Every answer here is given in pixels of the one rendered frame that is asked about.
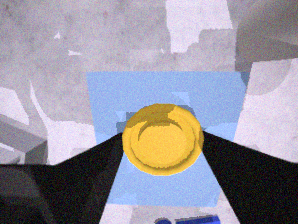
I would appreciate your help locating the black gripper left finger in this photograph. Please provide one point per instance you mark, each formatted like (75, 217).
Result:
(74, 191)

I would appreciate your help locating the yellow round plate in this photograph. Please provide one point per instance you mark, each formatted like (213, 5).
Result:
(163, 139)

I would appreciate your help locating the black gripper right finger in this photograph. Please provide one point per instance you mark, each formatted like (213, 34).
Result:
(260, 188)

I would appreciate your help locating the light blue flat mat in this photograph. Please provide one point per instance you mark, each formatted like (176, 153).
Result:
(215, 98)

